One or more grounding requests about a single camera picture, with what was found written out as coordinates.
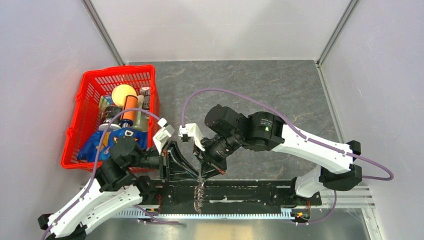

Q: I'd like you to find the red plastic basket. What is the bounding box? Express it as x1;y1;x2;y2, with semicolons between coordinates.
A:
60;64;160;172

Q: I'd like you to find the clear green bottle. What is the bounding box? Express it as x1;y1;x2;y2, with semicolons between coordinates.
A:
132;86;151;132

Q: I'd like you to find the black can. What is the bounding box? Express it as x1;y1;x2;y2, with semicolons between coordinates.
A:
98;105;123;131

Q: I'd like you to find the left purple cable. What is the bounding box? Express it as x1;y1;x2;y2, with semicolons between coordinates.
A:
41;108;163;240

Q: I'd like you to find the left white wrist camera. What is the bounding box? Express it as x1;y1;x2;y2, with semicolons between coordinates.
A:
152;118;175;154

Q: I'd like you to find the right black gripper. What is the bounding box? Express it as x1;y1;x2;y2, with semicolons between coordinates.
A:
193;131;242;182

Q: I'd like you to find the yellow ball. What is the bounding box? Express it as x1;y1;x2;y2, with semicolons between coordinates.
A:
111;84;137;107

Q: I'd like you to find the orange cylinder bottle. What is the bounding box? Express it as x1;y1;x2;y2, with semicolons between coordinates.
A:
120;95;138;128

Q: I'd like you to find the blue Doritos chip bag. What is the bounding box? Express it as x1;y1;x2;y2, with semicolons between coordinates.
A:
76;127;148;163

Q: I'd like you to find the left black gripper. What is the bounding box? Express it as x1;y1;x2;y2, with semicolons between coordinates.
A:
127;139;200;181

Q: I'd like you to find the colourful small box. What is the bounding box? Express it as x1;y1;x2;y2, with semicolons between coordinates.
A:
98;94;114;110

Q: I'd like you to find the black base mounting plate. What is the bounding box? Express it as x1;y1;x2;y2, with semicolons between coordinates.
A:
135;176;322;215

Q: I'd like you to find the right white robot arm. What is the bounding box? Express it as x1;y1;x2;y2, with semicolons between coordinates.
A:
186;104;363;205

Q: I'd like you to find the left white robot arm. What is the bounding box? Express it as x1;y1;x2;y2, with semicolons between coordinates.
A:
37;136;199;240

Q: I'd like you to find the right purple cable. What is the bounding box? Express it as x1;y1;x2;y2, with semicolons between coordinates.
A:
181;88;395;182

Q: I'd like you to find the purple cable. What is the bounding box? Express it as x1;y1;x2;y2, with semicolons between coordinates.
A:
41;108;163;240
181;88;395;182

